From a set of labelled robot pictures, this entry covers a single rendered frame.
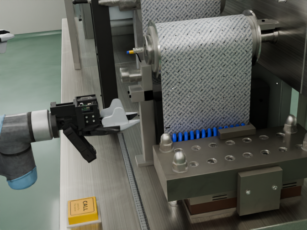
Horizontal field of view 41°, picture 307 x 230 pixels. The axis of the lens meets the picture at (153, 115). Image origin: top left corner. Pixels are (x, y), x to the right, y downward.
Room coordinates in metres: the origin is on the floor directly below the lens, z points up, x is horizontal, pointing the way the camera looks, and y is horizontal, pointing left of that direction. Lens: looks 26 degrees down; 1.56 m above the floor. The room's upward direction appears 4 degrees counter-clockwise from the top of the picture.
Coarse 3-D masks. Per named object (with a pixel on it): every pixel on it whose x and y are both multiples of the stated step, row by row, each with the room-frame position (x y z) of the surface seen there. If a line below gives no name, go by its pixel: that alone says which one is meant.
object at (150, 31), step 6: (252, 24) 1.03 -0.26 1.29; (150, 30) 1.01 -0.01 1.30; (252, 30) 1.01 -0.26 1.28; (252, 36) 1.01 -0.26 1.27; (156, 48) 0.97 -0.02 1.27; (252, 48) 1.00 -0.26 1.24; (156, 54) 0.96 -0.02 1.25; (252, 54) 1.01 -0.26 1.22; (156, 60) 0.96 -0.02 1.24; (156, 66) 0.97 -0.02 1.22
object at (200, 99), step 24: (192, 72) 0.97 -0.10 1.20; (216, 72) 0.98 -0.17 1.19; (240, 72) 0.99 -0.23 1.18; (168, 96) 0.96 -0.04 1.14; (192, 96) 0.97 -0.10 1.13; (216, 96) 0.98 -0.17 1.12; (240, 96) 0.99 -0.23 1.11; (168, 120) 0.96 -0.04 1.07; (192, 120) 0.97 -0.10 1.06; (216, 120) 0.98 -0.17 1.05; (240, 120) 0.99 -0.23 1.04
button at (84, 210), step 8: (72, 200) 0.85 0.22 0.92; (80, 200) 0.85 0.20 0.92; (88, 200) 0.85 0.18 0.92; (72, 208) 0.82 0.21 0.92; (80, 208) 0.82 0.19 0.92; (88, 208) 0.82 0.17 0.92; (96, 208) 0.82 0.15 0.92; (72, 216) 0.79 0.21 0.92; (80, 216) 0.79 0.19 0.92; (88, 216) 0.79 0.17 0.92; (96, 216) 0.80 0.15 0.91; (72, 224) 0.79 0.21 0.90
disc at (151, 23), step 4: (152, 20) 1.02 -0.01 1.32; (148, 24) 1.06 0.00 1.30; (152, 24) 1.01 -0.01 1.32; (156, 28) 0.98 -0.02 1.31; (156, 32) 0.97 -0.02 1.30; (156, 36) 0.97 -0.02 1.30; (156, 40) 0.97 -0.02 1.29; (156, 44) 0.97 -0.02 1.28; (160, 52) 0.95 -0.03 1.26; (160, 56) 0.95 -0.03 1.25; (160, 60) 0.95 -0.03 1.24; (160, 64) 0.95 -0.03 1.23; (160, 68) 0.95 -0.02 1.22; (156, 72) 0.99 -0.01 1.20; (160, 72) 0.96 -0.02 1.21; (156, 76) 1.00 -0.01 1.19
